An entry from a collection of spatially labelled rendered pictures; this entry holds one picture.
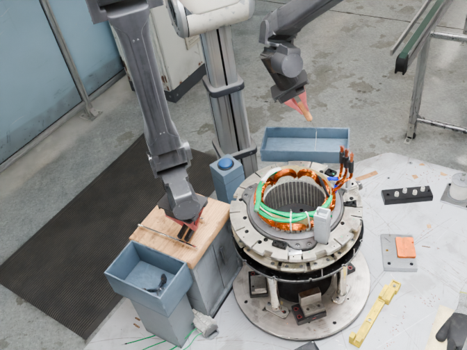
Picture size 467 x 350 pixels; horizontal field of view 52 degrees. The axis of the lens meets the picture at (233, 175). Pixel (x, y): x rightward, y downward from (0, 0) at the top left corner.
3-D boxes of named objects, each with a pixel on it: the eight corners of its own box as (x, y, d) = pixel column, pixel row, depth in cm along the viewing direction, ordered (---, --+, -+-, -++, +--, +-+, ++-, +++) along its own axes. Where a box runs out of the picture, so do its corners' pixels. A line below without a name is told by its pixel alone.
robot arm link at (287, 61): (291, 21, 122) (260, 19, 118) (315, 26, 112) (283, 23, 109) (285, 69, 126) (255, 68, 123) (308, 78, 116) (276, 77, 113)
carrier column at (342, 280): (344, 298, 130) (346, 252, 116) (335, 296, 131) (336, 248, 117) (347, 291, 132) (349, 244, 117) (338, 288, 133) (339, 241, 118)
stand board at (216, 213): (192, 269, 114) (190, 264, 113) (130, 244, 123) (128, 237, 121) (233, 211, 126) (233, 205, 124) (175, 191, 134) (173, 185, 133)
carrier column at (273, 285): (279, 314, 129) (273, 269, 115) (270, 312, 130) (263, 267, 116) (283, 307, 131) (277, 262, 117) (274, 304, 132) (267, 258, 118)
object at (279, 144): (347, 194, 160) (349, 127, 140) (346, 219, 152) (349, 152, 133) (272, 191, 165) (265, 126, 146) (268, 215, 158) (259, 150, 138)
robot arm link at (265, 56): (270, 39, 123) (254, 53, 122) (283, 43, 117) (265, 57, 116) (283, 61, 126) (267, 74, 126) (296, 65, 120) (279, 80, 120)
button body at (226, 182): (251, 221, 157) (242, 164, 140) (235, 232, 154) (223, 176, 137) (238, 210, 161) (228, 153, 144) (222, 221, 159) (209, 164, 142)
